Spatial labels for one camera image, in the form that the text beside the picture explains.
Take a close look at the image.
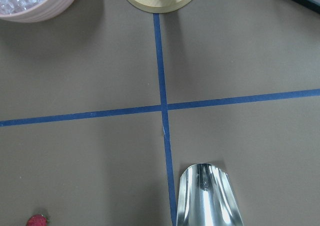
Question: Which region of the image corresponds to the red strawberry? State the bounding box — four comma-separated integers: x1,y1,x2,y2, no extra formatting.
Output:
26,214,50,226

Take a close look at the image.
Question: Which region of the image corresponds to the steel scoop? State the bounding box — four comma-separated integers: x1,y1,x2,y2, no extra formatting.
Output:
176,163,244,225

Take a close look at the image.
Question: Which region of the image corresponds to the pink bowl of ice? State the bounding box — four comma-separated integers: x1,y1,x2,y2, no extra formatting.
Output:
0,0,75,23

